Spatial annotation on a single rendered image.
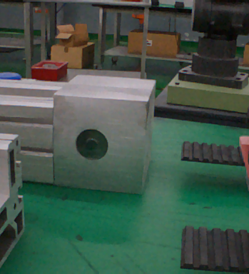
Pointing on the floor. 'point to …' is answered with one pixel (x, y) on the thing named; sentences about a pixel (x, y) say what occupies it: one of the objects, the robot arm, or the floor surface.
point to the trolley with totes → (63, 75)
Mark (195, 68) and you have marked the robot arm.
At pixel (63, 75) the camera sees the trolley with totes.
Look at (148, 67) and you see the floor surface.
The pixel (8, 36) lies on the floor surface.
